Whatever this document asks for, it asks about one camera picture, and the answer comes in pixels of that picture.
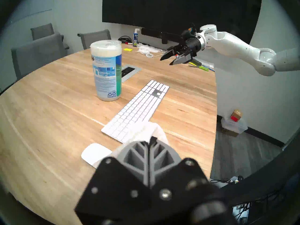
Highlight clear plastic bin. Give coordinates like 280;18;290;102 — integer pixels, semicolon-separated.
221;117;248;137

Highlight black video conference bar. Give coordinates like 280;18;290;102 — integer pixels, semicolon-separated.
141;27;186;45

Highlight white disinfecting wipe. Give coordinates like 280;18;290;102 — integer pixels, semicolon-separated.
93;121;169;169

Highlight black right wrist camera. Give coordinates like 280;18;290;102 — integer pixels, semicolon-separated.
181;29;197;39

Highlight white slim keyboard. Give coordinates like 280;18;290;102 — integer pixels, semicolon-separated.
101;80;170;143

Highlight small cardboard box red label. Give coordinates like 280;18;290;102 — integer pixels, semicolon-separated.
230;109;243;122

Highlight grey mesh office chair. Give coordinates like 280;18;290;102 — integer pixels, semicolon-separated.
11;33;67;81
77;29;112;50

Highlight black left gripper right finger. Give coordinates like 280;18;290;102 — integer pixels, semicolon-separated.
149;136;235;225

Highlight grey office chair with armrests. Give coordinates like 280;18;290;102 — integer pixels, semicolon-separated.
30;23;70;50

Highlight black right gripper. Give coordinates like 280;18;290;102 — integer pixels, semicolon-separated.
160;37;202;66

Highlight white wireless mouse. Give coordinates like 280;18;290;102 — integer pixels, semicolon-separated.
81;143;113;166

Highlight crumpled white tissue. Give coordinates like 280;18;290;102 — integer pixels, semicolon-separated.
136;44;160;54

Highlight silver table power outlet box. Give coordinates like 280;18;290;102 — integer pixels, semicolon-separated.
121;64;142;83

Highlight green handled scissors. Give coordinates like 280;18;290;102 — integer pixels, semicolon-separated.
188;64;209;72

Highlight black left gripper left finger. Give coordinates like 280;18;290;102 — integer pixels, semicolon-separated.
75;141;153;225

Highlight large black wall screen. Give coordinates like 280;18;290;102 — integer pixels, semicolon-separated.
102;0;263;45

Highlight disinfecting wipes canister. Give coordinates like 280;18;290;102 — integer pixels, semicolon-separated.
90;40;123;101

